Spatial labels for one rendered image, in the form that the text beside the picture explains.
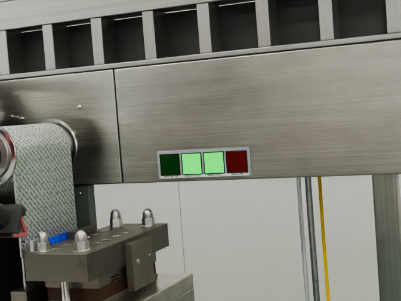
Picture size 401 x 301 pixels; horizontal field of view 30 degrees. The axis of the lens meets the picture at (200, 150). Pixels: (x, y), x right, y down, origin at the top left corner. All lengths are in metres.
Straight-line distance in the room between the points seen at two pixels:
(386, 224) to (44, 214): 0.84
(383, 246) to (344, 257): 2.30
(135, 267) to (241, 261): 2.67
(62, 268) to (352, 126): 0.72
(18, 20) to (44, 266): 0.76
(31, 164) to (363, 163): 0.77
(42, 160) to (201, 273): 2.79
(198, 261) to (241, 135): 2.74
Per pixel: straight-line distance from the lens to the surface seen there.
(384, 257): 1.94
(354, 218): 4.18
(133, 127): 1.94
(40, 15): 2.10
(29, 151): 1.79
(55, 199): 1.87
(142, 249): 1.80
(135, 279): 1.77
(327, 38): 1.77
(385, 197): 1.91
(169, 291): 1.84
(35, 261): 1.69
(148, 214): 1.93
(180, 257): 4.55
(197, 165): 1.86
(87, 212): 2.04
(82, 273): 1.63
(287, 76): 1.78
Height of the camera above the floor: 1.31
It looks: 3 degrees down
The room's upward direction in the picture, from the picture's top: 4 degrees counter-clockwise
